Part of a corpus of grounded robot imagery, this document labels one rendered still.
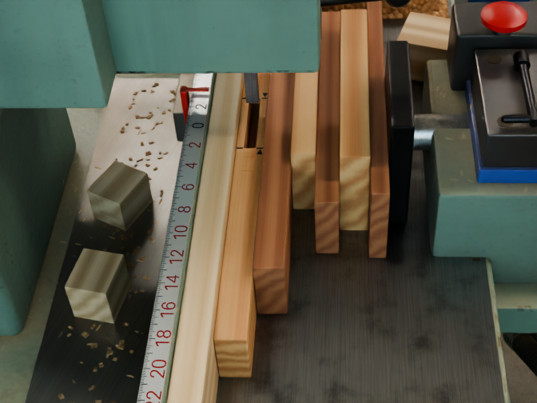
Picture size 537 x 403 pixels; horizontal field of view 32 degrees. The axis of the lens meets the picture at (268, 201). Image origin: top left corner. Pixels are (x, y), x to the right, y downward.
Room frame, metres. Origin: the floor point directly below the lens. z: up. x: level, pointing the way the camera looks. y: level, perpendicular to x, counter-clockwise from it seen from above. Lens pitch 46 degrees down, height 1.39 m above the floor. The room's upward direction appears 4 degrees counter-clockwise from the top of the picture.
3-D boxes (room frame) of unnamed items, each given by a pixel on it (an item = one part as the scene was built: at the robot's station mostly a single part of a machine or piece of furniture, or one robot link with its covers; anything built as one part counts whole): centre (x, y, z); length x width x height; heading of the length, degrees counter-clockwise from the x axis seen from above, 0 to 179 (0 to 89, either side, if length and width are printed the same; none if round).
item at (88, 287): (0.47, 0.14, 0.82); 0.04 x 0.03 x 0.04; 163
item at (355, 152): (0.51, -0.07, 0.94); 0.16 x 0.02 x 0.07; 174
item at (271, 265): (0.49, -0.01, 0.92); 0.25 x 0.02 x 0.05; 174
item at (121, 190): (0.57, 0.13, 0.82); 0.04 x 0.03 x 0.03; 147
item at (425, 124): (0.47, -0.12, 0.95); 0.09 x 0.07 x 0.09; 174
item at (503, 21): (0.50, -0.16, 1.02); 0.03 x 0.03 x 0.01
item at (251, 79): (0.52, 0.01, 0.97); 0.01 x 0.01 x 0.05; 84
